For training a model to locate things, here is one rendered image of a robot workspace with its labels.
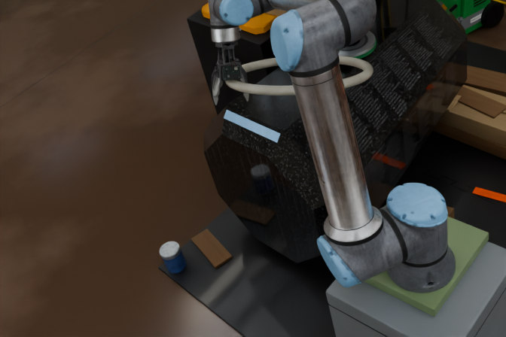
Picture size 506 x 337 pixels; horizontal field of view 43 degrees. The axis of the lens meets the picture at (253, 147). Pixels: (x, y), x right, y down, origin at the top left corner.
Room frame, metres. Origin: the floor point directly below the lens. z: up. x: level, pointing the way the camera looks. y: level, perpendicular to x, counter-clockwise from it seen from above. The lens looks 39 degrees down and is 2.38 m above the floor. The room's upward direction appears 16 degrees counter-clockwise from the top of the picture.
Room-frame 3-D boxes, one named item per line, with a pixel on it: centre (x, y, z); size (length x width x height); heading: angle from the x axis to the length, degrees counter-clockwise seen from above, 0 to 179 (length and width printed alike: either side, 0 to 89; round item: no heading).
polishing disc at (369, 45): (2.35, -0.53, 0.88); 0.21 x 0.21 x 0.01
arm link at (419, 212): (1.12, -0.36, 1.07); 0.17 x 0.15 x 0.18; 102
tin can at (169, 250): (2.18, 0.52, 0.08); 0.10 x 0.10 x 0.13
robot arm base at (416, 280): (1.12, -0.36, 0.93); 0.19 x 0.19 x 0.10
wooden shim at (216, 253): (2.22, 0.34, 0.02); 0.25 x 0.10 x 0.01; 23
